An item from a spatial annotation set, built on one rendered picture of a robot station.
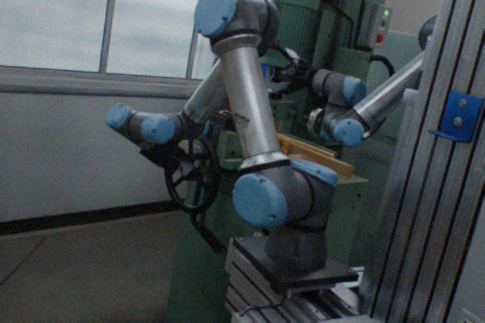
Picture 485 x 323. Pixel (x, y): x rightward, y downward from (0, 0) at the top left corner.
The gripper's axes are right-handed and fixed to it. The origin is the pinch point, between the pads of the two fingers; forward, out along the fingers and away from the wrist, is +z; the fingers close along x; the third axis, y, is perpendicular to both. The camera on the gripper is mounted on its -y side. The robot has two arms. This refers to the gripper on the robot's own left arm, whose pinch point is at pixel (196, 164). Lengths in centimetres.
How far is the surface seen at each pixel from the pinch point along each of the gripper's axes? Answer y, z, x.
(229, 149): -10.8, 11.7, -2.6
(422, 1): -207, 191, -93
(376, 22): -81, 31, 8
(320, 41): -63, 22, -2
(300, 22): -61, 7, -1
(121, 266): 56, 77, -90
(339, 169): -23.9, 31.5, 26.4
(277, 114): -32.9, 26.6, -5.8
